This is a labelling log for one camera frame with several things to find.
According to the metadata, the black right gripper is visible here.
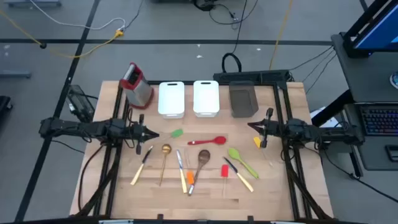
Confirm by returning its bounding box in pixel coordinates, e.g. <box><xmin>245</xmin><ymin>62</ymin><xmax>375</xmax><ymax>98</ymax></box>
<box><xmin>248</xmin><ymin>108</ymin><xmax>287</xmax><ymax>148</ymax></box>

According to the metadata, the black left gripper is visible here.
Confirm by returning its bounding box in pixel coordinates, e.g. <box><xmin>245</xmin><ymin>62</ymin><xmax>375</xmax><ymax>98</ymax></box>
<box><xmin>129</xmin><ymin>113</ymin><xmax>160</xmax><ymax>156</ymax></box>

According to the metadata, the yellow spatula clear handle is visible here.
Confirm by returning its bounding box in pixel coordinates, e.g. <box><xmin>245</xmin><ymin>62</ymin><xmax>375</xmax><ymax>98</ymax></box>
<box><xmin>253</xmin><ymin>136</ymin><xmax>274</xmax><ymax>167</ymax></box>

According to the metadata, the green spatula clear handle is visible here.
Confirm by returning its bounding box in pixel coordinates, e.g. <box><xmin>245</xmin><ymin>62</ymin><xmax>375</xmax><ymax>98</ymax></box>
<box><xmin>155</xmin><ymin>128</ymin><xmax>184</xmax><ymax>144</ymax></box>

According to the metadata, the green silicone spoon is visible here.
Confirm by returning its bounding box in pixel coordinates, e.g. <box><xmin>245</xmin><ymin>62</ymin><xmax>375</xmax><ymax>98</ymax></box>
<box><xmin>228</xmin><ymin>147</ymin><xmax>259</xmax><ymax>180</ymax></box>

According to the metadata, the knife with cream handle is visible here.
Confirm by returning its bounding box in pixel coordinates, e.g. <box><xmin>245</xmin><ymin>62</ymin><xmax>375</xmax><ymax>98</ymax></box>
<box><xmin>130</xmin><ymin>145</ymin><xmax>154</xmax><ymax>186</ymax></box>
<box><xmin>176</xmin><ymin>149</ymin><xmax>188</xmax><ymax>194</ymax></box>
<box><xmin>223</xmin><ymin>156</ymin><xmax>254</xmax><ymax>193</ymax></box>

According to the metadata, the dark wooden spoon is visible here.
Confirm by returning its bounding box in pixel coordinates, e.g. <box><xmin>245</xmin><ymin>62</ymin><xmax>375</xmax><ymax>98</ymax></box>
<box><xmin>187</xmin><ymin>149</ymin><xmax>211</xmax><ymax>196</ymax></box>

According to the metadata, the gold metal spoon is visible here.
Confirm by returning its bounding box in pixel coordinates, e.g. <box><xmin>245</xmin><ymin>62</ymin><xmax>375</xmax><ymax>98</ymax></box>
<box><xmin>159</xmin><ymin>143</ymin><xmax>172</xmax><ymax>187</ymax></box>

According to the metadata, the grey translucent plastic bin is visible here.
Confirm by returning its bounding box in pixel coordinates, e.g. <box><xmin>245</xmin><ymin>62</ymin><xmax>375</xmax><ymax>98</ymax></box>
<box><xmin>228</xmin><ymin>80</ymin><xmax>259</xmax><ymax>118</ymax></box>

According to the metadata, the white plastic bin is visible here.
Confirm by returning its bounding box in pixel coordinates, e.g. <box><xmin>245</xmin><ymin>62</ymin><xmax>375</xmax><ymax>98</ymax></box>
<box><xmin>157</xmin><ymin>81</ymin><xmax>186</xmax><ymax>119</ymax></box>
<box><xmin>192</xmin><ymin>80</ymin><xmax>221</xmax><ymax>118</ymax></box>

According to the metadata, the red silicone spoon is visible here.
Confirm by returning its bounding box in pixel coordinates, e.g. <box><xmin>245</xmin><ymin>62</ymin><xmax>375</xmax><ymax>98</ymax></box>
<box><xmin>187</xmin><ymin>136</ymin><xmax>227</xmax><ymax>146</ymax></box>

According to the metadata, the black power strip box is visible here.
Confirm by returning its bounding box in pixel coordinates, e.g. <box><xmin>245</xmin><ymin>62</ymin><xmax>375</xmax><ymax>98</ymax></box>
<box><xmin>213</xmin><ymin>70</ymin><xmax>292</xmax><ymax>84</ymax></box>

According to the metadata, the white paper sheet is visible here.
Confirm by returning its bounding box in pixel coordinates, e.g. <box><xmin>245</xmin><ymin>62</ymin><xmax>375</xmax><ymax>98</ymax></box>
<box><xmin>310</xmin><ymin>106</ymin><xmax>338</xmax><ymax>128</ymax></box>

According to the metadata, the grey computer desk cart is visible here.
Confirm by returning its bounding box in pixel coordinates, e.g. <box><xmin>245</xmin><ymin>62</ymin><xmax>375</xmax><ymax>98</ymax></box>
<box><xmin>331</xmin><ymin>32</ymin><xmax>398</xmax><ymax>172</ymax></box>

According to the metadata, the black backlit keyboard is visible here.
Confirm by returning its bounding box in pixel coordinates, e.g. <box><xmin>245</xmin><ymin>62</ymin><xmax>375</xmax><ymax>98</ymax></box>
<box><xmin>360</xmin><ymin>105</ymin><xmax>398</xmax><ymax>136</ymax></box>

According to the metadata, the grey stand foot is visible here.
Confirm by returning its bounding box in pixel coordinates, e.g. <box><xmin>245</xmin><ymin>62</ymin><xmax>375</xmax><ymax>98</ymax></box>
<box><xmin>2</xmin><ymin>0</ymin><xmax>62</xmax><ymax>7</ymax></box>
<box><xmin>0</xmin><ymin>70</ymin><xmax>32</xmax><ymax>78</ymax></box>

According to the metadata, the black floor object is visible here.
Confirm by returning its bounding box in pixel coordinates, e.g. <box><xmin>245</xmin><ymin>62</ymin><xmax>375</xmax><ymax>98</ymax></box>
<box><xmin>0</xmin><ymin>95</ymin><xmax>13</xmax><ymax>113</ymax></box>

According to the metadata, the computer monitor blue screen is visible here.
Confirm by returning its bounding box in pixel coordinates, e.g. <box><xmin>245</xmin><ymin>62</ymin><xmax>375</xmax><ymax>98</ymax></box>
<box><xmin>343</xmin><ymin>0</ymin><xmax>398</xmax><ymax>58</ymax></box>

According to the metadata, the steel box grater red handle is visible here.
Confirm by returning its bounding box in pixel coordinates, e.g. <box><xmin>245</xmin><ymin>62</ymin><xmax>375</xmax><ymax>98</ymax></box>
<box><xmin>119</xmin><ymin>62</ymin><xmax>155</xmax><ymax>110</ymax></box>

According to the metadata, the red spatula clear handle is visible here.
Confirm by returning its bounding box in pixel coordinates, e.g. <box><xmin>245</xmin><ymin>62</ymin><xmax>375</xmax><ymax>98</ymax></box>
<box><xmin>220</xmin><ymin>164</ymin><xmax>230</xmax><ymax>198</ymax></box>

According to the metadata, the black wire basket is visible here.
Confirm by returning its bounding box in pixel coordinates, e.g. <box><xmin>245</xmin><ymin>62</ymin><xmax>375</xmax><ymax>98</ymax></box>
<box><xmin>67</xmin><ymin>83</ymin><xmax>96</xmax><ymax>124</ymax></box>

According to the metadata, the black coiled hanging cable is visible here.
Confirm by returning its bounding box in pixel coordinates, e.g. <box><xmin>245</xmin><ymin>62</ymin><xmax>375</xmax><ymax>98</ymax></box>
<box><xmin>221</xmin><ymin>0</ymin><xmax>249</xmax><ymax>74</ymax></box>

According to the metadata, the thin black cable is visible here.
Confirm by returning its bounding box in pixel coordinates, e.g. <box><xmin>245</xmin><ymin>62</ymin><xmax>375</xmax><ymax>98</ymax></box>
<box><xmin>305</xmin><ymin>53</ymin><xmax>338</xmax><ymax>95</ymax></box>
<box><xmin>289</xmin><ymin>45</ymin><xmax>336</xmax><ymax>72</ymax></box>

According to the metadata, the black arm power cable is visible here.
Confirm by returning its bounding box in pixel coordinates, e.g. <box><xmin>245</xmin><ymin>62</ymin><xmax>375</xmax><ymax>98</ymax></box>
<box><xmin>77</xmin><ymin>144</ymin><xmax>106</xmax><ymax>213</ymax></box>

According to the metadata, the yellow hanging cable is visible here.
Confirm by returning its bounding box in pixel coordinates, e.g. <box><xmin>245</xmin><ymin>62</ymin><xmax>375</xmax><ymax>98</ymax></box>
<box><xmin>269</xmin><ymin>0</ymin><xmax>294</xmax><ymax>71</ymax></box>

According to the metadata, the black floor cable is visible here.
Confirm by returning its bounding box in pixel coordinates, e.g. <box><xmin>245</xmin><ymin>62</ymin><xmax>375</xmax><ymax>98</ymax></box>
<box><xmin>323</xmin><ymin>149</ymin><xmax>398</xmax><ymax>203</ymax></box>

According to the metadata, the yellow cable with plug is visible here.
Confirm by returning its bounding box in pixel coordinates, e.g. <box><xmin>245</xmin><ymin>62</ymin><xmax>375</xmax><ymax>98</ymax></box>
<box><xmin>0</xmin><ymin>9</ymin><xmax>125</xmax><ymax>60</ymax></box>

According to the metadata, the white floor cable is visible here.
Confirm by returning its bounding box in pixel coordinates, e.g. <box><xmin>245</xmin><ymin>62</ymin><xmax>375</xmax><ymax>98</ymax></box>
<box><xmin>29</xmin><ymin>0</ymin><xmax>127</xmax><ymax>32</ymax></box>

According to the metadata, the black cable bundle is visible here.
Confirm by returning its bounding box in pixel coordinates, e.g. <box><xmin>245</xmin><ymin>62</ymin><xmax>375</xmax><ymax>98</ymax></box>
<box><xmin>192</xmin><ymin>0</ymin><xmax>259</xmax><ymax>30</ymax></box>

